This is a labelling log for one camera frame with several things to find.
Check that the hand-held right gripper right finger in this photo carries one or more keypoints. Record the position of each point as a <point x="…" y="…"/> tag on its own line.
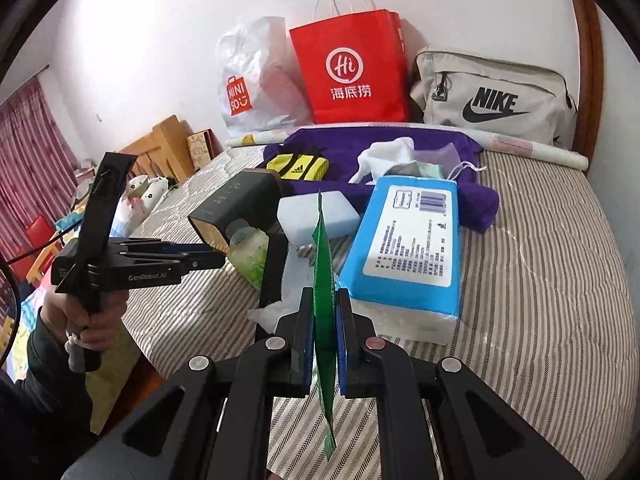
<point x="342" y="340"/>

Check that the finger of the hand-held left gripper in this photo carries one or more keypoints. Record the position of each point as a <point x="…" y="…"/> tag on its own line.
<point x="200" y="261"/>
<point x="165" y="248"/>

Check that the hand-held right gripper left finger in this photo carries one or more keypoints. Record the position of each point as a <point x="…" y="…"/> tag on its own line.
<point x="307" y="330"/>

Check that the green white packet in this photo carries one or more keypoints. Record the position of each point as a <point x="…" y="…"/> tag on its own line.
<point x="324" y="310"/>

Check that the green printed tissue pack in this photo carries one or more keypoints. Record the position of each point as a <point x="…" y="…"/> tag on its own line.
<point x="250" y="255"/>

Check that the white tissue paper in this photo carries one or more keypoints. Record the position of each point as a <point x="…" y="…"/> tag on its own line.
<point x="295" y="280"/>

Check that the dark tea tin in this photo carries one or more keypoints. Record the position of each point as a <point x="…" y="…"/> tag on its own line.
<point x="235" y="200"/>

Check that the white sponge block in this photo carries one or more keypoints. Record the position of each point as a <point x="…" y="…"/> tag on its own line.
<point x="320" y="215"/>

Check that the yellow black fabric pouch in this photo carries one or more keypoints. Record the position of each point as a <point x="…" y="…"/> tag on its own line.
<point x="295" y="165"/>

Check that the light green cloth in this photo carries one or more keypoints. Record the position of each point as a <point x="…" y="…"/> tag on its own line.
<point x="425" y="170"/>

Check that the white glove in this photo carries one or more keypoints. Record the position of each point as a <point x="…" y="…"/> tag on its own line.
<point x="385" y="155"/>

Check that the person's left forearm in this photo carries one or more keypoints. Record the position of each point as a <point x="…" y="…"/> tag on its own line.
<point x="45" y="400"/>

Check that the person's left hand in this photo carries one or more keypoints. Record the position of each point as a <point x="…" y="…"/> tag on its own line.
<point x="107" y="325"/>

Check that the white spotted plush toy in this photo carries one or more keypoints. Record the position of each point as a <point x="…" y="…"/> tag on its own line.
<point x="145" y="192"/>

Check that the red chair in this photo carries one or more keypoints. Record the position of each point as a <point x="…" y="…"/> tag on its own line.
<point x="40" y="232"/>

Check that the wooden headboard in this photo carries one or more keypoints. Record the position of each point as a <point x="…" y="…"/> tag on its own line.
<point x="165" y="145"/>

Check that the patterned book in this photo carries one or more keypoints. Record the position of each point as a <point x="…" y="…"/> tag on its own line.
<point x="202" y="149"/>

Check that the green bedsheet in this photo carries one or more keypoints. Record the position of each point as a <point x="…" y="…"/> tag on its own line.
<point x="120" y="375"/>

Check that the blue tissue pack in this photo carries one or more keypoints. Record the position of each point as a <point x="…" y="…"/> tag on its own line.
<point x="400" y="240"/>

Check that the red curtain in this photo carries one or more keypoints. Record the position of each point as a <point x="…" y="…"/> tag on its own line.
<point x="30" y="160"/>

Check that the purple cloth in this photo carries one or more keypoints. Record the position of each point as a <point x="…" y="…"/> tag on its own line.
<point x="350" y="145"/>

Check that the grey striped mattress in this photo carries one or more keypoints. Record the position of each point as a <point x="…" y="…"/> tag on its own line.
<point x="525" y="285"/>

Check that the white plastic shopping bag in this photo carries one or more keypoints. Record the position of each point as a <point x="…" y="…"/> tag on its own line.
<point x="260" y="60"/>

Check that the rolled printed paper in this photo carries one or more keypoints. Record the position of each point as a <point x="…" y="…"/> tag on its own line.
<point x="525" y="147"/>

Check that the red paper bag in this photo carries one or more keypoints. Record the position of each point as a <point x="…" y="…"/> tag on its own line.
<point x="350" y="40"/>

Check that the grey sports bag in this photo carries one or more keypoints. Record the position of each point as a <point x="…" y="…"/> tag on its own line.
<point x="540" y="85"/>

